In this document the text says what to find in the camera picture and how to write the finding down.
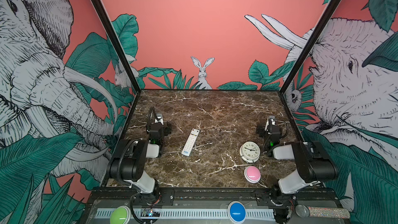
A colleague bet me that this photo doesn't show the white remote control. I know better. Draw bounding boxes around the white remote control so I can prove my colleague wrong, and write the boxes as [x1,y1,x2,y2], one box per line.
[181,129,200,157]

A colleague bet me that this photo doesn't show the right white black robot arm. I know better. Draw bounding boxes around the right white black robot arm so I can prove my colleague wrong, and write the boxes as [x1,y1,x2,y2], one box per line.
[256,124,339,206]

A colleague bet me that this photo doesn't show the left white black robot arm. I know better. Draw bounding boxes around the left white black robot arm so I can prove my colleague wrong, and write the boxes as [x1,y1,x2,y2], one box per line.
[106,122,172,206]

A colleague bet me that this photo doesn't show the white round alarm clock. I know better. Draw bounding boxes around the white round alarm clock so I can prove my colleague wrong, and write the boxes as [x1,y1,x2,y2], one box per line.
[239,141,261,163]

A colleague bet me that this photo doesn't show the pink round push button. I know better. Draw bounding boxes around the pink round push button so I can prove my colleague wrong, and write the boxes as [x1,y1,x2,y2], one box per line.
[244,166,261,184]

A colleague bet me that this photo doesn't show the small green circuit board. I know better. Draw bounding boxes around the small green circuit board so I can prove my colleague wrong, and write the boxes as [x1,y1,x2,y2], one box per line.
[142,208,161,218]

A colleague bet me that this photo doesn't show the glittery silver microphone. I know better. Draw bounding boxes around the glittery silver microphone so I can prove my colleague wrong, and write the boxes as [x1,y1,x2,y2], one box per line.
[295,204,350,219]

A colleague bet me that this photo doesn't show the blue round push button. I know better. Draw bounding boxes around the blue round push button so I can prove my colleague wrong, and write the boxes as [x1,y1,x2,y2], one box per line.
[227,201,246,224]

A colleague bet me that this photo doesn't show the green round push button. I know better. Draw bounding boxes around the green round push button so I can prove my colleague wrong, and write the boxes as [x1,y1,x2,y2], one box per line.
[110,205,132,224]

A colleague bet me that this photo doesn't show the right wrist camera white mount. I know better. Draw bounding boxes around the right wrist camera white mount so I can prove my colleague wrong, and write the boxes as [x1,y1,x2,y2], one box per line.
[265,116,276,130]

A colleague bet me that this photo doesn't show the black front mounting rail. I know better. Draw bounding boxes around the black front mounting rail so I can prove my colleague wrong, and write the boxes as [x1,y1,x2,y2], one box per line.
[87,187,341,207]

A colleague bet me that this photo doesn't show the white slotted cable duct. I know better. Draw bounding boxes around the white slotted cable duct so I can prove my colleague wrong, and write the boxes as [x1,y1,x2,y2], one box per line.
[94,208,276,220]

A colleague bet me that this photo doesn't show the left black frame post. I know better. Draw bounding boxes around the left black frame post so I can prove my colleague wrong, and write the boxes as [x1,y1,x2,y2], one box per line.
[90,0,141,93]

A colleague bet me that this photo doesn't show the black frame post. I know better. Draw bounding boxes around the black frame post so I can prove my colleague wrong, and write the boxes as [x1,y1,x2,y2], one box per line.
[278,0,341,95]
[90,0,141,93]

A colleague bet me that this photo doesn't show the right black frame post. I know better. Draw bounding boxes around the right black frame post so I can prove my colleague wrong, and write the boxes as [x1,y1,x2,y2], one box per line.
[278,0,341,95]

